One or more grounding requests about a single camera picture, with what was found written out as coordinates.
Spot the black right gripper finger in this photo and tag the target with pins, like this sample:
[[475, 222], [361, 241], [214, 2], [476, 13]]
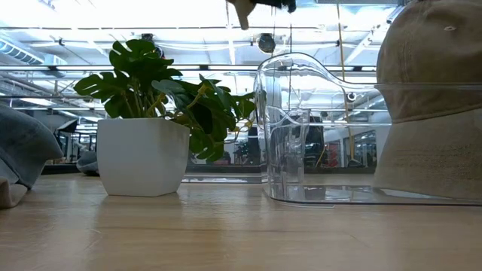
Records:
[[278, 3]]

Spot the beige baseball cap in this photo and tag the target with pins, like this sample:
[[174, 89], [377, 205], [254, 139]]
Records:
[[433, 56], [244, 11], [9, 193]]

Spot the green plant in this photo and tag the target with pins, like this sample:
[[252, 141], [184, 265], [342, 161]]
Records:
[[143, 158]]

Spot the black round ceiling device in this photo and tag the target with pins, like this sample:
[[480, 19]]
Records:
[[266, 43], [147, 37]]

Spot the large clear plastic bin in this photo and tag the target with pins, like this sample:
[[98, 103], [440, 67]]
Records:
[[286, 158]]

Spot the small clear plastic bin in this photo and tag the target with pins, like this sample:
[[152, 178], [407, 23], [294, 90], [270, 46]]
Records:
[[226, 178]]

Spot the black background monitor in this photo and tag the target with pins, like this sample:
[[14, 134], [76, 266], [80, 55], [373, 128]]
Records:
[[69, 126]]

